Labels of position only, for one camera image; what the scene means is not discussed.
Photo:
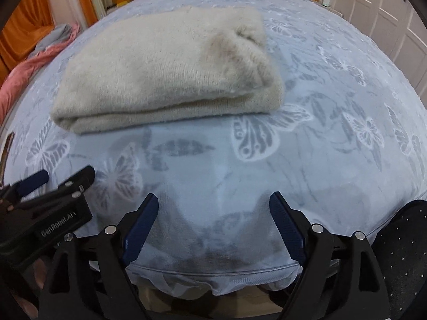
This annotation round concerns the grey cloth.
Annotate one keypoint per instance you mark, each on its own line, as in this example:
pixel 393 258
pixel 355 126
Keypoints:
pixel 56 35

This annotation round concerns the blue butterfly print blanket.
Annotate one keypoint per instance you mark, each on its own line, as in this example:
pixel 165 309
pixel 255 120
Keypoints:
pixel 216 173

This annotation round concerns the pink quilt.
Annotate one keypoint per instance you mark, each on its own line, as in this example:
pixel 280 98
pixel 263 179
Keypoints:
pixel 20 76

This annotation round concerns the white wardrobe doors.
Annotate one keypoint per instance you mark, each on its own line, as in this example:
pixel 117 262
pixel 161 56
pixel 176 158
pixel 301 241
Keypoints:
pixel 383 13

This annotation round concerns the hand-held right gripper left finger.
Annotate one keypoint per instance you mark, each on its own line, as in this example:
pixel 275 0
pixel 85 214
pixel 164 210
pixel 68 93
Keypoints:
pixel 140 236

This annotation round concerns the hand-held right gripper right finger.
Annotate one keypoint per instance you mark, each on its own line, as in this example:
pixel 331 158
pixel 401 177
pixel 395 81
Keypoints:
pixel 288 236

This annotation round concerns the person's left hand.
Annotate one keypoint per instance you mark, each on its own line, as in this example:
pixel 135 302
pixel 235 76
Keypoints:
pixel 40 273

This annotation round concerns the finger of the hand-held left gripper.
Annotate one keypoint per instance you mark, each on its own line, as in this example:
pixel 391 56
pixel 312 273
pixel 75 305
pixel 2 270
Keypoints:
pixel 33 180
pixel 80 176

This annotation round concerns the beige fuzzy sweater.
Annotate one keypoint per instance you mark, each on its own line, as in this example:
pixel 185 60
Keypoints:
pixel 150 73

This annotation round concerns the black dotted pants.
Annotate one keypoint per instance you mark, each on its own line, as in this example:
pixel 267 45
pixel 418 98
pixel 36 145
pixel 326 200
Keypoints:
pixel 400 256

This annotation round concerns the brown wooden stick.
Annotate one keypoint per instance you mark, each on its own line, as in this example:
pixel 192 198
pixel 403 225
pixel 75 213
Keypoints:
pixel 6 150

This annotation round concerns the orange curtain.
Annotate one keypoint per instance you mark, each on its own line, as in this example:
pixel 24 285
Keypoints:
pixel 26 16

